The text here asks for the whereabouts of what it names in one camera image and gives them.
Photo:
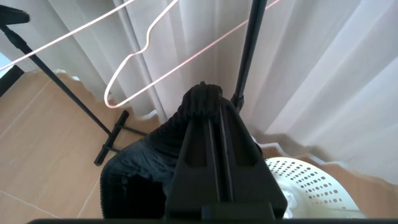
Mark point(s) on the pink clothes hanger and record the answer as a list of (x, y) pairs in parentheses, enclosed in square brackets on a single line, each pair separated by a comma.
[(106, 104), (62, 37)]

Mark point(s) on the beige curtain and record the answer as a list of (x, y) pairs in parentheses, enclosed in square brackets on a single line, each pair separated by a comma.
[(311, 62)]

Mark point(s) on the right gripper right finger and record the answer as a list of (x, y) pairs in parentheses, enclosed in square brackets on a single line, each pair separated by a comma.
[(248, 174)]

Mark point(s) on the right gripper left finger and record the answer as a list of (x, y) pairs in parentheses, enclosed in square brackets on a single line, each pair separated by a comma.
[(189, 174)]

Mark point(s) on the white laundry basket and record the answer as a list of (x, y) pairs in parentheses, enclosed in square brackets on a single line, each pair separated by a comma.
[(311, 186)]

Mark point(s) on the black shorts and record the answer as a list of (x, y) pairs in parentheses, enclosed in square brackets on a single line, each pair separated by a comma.
[(140, 168)]

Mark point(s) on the black clothes rack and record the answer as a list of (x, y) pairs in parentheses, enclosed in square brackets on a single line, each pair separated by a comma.
[(248, 46)]

